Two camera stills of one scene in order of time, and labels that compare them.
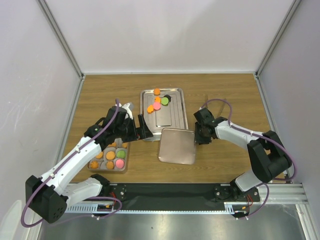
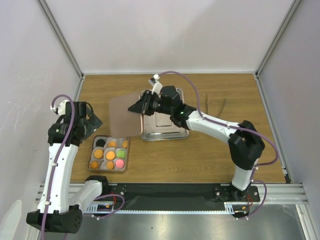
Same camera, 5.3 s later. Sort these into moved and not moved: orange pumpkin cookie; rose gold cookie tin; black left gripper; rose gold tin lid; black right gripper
Moved: black right gripper; rose gold tin lid; black left gripper
Not moved: rose gold cookie tin; orange pumpkin cookie
